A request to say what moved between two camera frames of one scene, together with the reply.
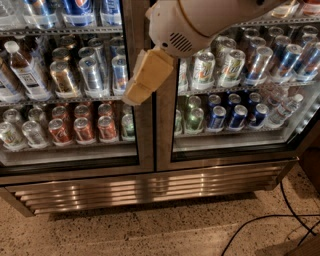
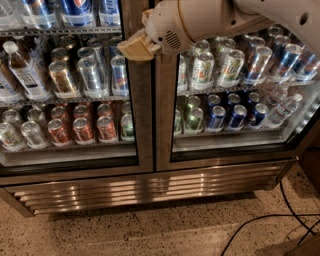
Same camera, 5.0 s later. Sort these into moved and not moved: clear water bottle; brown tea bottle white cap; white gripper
Moved: white gripper
Not moved: brown tea bottle white cap; clear water bottle
